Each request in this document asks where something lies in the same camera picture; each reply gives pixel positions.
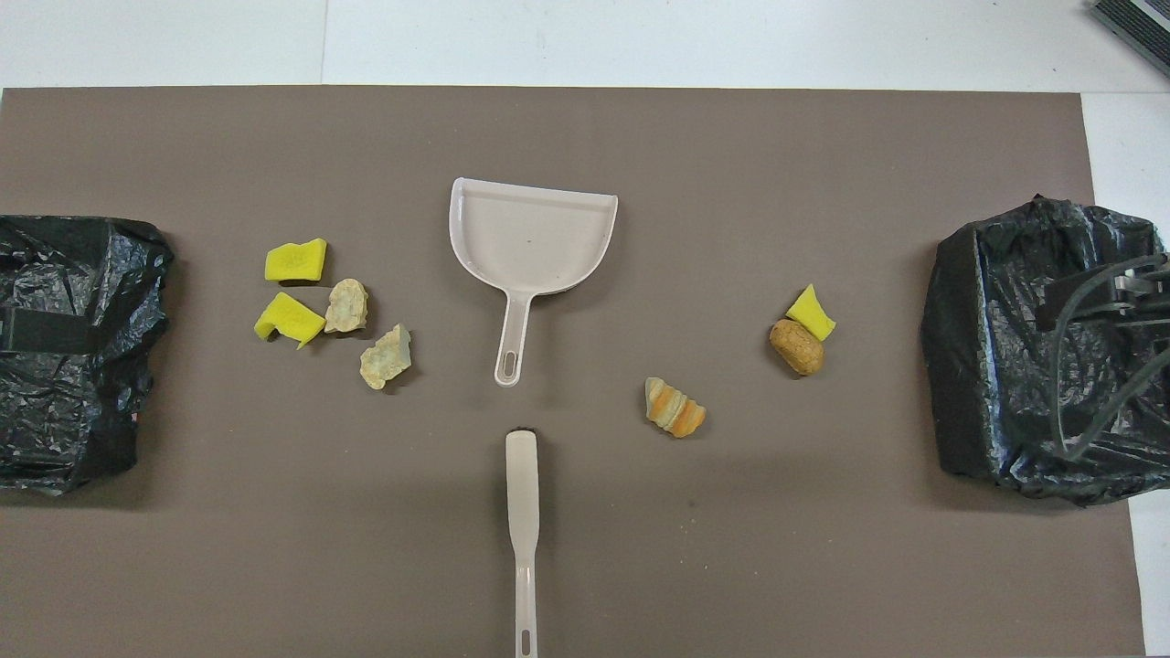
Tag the brown table mat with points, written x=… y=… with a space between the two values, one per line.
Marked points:
x=640 y=548

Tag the black bag-lined bin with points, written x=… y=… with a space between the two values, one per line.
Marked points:
x=987 y=366
x=82 y=420

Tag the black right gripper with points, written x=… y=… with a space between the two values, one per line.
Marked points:
x=1147 y=306

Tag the small yellow sponge wedge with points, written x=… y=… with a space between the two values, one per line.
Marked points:
x=811 y=313

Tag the angular beige bread piece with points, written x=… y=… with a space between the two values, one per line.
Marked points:
x=384 y=358

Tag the yellow sponge piece with tail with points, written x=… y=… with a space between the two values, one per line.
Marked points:
x=288 y=318

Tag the brown bread roll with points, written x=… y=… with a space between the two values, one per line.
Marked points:
x=796 y=347

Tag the grey ridged device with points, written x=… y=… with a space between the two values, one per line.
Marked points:
x=1138 y=27

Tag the striped orange croissant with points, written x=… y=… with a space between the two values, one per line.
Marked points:
x=674 y=408

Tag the beige plastic dustpan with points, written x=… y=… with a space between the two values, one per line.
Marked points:
x=530 y=238

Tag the beige hand brush black bristles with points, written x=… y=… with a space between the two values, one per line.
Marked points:
x=522 y=493

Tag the round beige bread piece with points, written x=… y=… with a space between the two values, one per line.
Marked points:
x=346 y=306

